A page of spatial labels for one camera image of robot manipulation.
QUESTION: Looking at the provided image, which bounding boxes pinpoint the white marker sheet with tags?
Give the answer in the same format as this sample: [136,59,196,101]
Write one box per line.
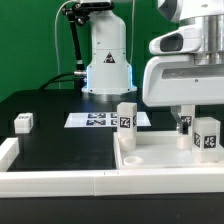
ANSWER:
[64,111,152,129]

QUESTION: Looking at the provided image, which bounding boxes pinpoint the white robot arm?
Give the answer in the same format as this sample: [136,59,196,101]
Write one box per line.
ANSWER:
[83,0,224,112]

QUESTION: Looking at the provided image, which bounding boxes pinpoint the white U-shaped obstacle fence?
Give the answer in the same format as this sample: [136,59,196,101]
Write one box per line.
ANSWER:
[0,138,224,198]

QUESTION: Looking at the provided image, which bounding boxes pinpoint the black cable bundle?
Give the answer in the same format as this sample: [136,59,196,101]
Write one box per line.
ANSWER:
[38,71,88,91]

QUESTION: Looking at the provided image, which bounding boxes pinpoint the white square table top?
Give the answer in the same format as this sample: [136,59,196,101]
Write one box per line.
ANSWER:
[114,131,224,169]

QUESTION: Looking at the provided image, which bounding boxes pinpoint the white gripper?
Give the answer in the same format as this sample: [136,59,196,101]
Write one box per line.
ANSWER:
[142,55,224,135]

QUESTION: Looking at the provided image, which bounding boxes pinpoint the white cable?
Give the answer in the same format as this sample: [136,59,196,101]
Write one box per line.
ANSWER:
[54,0,79,89]

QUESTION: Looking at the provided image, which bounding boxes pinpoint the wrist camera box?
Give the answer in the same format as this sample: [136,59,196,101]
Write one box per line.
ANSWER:
[149,25,202,55]

